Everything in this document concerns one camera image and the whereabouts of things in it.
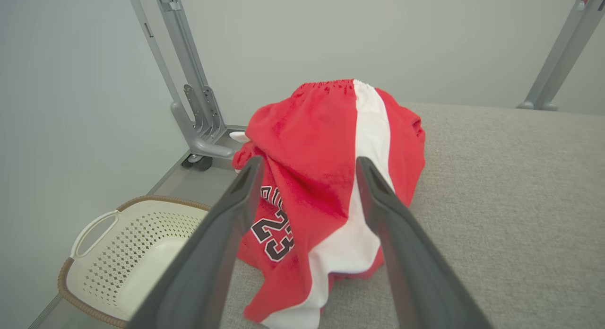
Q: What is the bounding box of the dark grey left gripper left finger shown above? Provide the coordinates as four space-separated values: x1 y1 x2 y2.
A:
128 156 266 329

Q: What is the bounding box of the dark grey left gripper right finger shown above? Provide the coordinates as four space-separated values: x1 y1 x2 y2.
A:
356 156 495 329

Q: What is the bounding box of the red basketball shorts white stripe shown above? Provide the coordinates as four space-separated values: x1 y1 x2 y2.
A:
233 78 426 329

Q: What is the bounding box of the cream perforated laundry basket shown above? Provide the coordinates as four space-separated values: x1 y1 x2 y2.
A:
58 195 211 329

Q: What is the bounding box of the black caster wheel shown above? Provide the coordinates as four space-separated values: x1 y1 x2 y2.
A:
181 154 213 172

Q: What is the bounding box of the grey metal frame with brackets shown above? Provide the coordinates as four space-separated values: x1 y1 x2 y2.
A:
125 0 247 159

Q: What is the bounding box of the grey metal double post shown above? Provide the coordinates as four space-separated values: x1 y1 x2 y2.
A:
517 0 605 112

